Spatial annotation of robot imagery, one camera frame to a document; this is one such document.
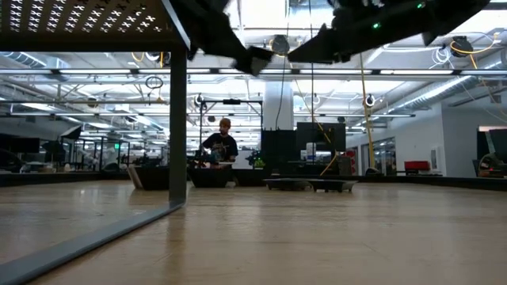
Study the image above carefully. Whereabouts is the grey perforated metal shelf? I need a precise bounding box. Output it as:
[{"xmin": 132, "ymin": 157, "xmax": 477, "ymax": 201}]
[{"xmin": 0, "ymin": 0, "xmax": 192, "ymax": 285}]

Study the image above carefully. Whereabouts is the black hanging cable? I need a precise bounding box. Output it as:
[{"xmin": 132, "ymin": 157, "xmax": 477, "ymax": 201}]
[{"xmin": 308, "ymin": 61, "xmax": 316, "ymax": 126}]

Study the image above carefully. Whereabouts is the black monitor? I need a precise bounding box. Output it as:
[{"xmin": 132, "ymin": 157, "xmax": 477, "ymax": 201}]
[{"xmin": 295, "ymin": 121, "xmax": 347, "ymax": 152}]

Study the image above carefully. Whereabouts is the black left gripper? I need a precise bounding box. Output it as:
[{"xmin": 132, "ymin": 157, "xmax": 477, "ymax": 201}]
[{"xmin": 176, "ymin": 0, "xmax": 275, "ymax": 77}]

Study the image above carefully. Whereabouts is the yellow hanging cable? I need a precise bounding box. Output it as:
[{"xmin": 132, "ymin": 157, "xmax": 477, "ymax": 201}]
[{"xmin": 357, "ymin": 53, "xmax": 382, "ymax": 177}]

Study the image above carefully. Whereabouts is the black flared square plastic plate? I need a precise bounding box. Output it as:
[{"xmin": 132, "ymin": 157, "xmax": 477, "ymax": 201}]
[
  {"xmin": 187, "ymin": 168, "xmax": 234, "ymax": 189},
  {"xmin": 231, "ymin": 169, "xmax": 273, "ymax": 188},
  {"xmin": 126, "ymin": 165, "xmax": 171, "ymax": 192}
]

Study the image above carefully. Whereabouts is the black aluminium table frame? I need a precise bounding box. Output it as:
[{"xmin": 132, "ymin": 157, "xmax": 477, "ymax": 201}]
[{"xmin": 0, "ymin": 169, "xmax": 507, "ymax": 192}]

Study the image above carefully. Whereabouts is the person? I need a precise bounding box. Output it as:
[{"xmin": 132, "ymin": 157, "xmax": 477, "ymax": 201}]
[{"xmin": 200, "ymin": 117, "xmax": 240, "ymax": 169}]

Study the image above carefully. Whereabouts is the red storage box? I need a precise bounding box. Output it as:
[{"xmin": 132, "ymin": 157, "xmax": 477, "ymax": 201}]
[{"xmin": 403, "ymin": 160, "xmax": 431, "ymax": 172}]

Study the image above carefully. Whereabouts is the black cabinet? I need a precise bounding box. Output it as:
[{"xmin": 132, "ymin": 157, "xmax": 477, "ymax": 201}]
[{"xmin": 260, "ymin": 129, "xmax": 298, "ymax": 175}]

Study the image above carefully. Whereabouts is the black camera rig frame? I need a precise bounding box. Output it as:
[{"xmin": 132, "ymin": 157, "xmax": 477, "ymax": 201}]
[{"xmin": 197, "ymin": 98, "xmax": 265, "ymax": 171}]

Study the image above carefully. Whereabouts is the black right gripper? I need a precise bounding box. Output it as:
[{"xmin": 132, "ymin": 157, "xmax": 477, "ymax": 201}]
[{"xmin": 287, "ymin": 0, "xmax": 397, "ymax": 65}]

